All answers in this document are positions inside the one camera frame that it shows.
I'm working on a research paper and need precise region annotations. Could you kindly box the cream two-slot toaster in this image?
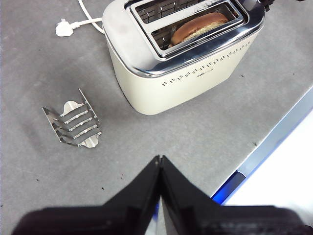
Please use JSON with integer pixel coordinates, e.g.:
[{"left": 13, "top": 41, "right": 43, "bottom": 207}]
[{"left": 102, "top": 0, "right": 267, "bottom": 116}]

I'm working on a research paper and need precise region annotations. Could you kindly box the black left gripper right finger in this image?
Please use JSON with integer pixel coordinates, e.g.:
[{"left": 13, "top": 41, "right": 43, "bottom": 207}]
[{"left": 159, "top": 155, "right": 308, "bottom": 235}]

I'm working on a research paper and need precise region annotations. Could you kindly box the brown-crusted bread slice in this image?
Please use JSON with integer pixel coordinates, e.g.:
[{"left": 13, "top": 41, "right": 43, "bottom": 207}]
[{"left": 170, "top": 12, "right": 230, "bottom": 46}]

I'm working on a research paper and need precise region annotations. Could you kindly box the white power cable with plug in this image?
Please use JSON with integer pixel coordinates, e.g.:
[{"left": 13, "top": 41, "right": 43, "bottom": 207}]
[{"left": 55, "top": 0, "right": 105, "bottom": 38}]

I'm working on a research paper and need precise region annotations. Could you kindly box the stainless steel toast rack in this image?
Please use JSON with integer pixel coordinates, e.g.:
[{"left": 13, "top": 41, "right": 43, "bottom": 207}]
[{"left": 42, "top": 88, "right": 102, "bottom": 149}]

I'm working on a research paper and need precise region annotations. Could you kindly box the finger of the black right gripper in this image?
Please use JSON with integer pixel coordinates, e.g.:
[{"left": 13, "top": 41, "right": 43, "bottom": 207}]
[{"left": 259, "top": 0, "right": 306, "bottom": 12}]

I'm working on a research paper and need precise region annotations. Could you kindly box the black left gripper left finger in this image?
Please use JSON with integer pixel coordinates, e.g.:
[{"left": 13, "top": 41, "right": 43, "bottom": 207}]
[{"left": 11, "top": 154, "right": 161, "bottom": 235}]

